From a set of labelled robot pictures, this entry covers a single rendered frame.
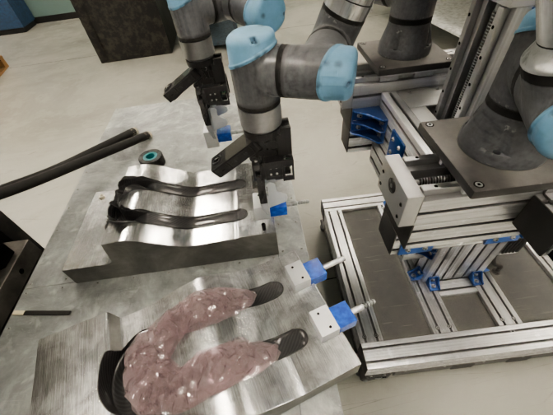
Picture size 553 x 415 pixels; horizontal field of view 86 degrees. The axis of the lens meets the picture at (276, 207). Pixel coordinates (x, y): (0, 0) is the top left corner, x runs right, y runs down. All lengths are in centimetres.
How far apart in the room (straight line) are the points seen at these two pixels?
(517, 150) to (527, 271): 108
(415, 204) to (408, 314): 79
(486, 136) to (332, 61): 33
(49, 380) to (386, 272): 120
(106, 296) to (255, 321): 38
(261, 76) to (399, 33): 62
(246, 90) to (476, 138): 42
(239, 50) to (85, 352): 54
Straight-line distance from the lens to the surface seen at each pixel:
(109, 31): 477
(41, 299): 92
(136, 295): 79
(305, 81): 46
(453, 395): 155
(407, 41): 102
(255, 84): 48
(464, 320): 144
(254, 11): 66
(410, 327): 135
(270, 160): 57
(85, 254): 85
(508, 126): 64
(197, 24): 77
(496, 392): 162
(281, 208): 68
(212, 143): 91
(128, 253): 74
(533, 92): 49
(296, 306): 61
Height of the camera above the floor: 142
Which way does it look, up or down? 47 degrees down
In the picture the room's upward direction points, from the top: 7 degrees counter-clockwise
